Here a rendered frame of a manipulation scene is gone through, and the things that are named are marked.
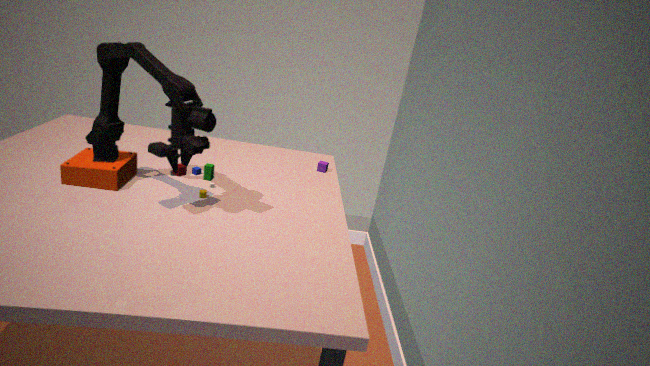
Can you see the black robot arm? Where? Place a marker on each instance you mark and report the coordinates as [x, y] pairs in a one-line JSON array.
[[107, 127]]

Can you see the small purple block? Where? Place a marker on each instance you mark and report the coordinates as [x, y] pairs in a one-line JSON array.
[[322, 166]]

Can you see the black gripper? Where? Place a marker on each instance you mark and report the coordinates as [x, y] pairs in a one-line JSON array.
[[171, 151]]

